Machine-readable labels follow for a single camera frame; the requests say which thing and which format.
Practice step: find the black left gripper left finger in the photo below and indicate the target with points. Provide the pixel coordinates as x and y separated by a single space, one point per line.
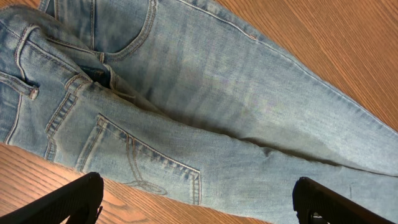
77 202

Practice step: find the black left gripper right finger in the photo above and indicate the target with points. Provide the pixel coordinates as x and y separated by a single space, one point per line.
314 203

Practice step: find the light blue denim jeans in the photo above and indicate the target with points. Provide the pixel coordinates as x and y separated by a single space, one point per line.
184 99

